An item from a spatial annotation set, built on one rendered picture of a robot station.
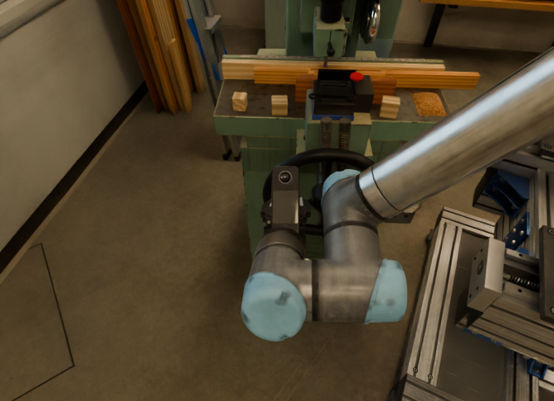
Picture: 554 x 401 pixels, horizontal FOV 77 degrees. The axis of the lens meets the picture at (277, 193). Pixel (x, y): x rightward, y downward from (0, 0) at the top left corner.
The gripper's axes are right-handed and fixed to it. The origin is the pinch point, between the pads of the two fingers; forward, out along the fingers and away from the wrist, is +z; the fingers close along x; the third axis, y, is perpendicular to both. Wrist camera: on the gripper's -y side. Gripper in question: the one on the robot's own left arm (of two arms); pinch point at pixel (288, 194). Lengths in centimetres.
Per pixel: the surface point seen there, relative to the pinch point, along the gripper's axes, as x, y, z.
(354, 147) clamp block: 14.5, -6.7, 12.6
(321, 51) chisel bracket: 7.2, -27.8, 25.0
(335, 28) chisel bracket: 10.3, -32.5, 22.9
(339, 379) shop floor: 14, 85, 32
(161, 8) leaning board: -80, -59, 147
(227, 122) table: -16.5, -12.0, 20.1
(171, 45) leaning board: -77, -40, 148
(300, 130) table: 1.9, -9.4, 20.8
